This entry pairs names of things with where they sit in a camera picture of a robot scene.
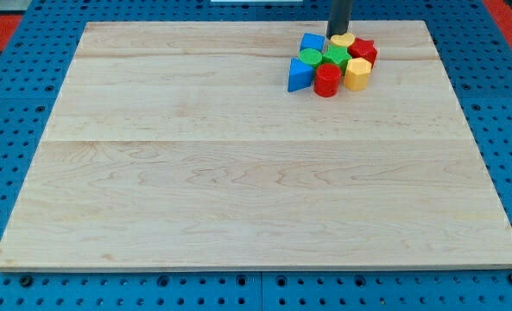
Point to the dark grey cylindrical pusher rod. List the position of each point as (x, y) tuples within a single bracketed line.
[(339, 17)]

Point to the green circle block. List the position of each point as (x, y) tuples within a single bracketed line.
[(310, 56)]

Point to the light wooden board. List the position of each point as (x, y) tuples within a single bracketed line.
[(176, 146)]

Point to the yellow heart block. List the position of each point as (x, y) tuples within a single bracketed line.
[(345, 40)]

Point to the red star block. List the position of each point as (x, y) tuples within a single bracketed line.
[(365, 49)]

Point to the blue cube block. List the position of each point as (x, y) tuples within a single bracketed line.
[(312, 41)]

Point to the green star block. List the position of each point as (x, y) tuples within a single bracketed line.
[(337, 55)]

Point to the yellow hexagon block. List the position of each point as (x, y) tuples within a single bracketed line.
[(357, 74)]

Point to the red cylinder block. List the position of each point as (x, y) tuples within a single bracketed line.
[(327, 80)]

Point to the blue triangle block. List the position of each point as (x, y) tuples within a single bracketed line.
[(300, 75)]

